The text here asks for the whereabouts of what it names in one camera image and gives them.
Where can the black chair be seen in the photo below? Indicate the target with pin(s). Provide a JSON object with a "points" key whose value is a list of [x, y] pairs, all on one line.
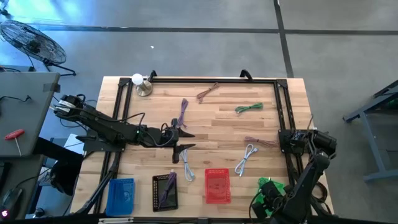
{"points": [[65, 174]]}

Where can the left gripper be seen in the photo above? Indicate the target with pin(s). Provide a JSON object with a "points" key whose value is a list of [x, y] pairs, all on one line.
{"points": [[168, 137]]}

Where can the green plastic basket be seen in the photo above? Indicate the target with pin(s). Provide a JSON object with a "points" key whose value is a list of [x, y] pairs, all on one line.
{"points": [[263, 180]]}

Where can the black aluminium table frame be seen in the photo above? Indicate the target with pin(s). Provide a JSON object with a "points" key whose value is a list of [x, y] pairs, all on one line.
{"points": [[217, 80]]}

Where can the grey side table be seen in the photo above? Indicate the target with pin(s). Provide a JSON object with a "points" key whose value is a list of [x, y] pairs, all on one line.
{"points": [[25, 115]]}

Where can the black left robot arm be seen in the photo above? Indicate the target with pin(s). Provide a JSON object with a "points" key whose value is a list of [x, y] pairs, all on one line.
{"points": [[102, 126]]}

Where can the black plastic basket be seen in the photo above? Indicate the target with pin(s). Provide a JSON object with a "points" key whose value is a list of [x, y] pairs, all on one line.
{"points": [[172, 199]]}

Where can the grey tape strip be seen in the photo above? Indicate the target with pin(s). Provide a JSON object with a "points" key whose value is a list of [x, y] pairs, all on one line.
{"points": [[51, 88]]}

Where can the black computer mouse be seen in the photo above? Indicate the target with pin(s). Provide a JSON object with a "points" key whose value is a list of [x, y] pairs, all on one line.
{"points": [[11, 199]]}

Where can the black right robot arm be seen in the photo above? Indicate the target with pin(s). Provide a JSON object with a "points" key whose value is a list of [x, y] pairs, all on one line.
{"points": [[303, 193]]}

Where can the blue plastic basket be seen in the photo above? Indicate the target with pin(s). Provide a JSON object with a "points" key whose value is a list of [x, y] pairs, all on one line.
{"points": [[115, 199]]}

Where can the white bulb lamp brass base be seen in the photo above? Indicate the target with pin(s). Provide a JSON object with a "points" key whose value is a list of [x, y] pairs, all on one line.
{"points": [[137, 79]]}

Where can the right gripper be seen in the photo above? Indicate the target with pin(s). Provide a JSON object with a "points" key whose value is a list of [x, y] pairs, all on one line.
{"points": [[269, 191]]}

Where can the red plastic basket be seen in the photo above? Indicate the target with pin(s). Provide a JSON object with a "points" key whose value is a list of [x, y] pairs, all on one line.
{"points": [[217, 186]]}

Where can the blue-grey metal table frame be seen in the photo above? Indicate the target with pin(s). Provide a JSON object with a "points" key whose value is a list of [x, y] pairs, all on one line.
{"points": [[371, 146]]}

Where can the black floor fan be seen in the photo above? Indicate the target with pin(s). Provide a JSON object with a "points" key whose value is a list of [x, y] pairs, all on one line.
{"points": [[32, 43]]}

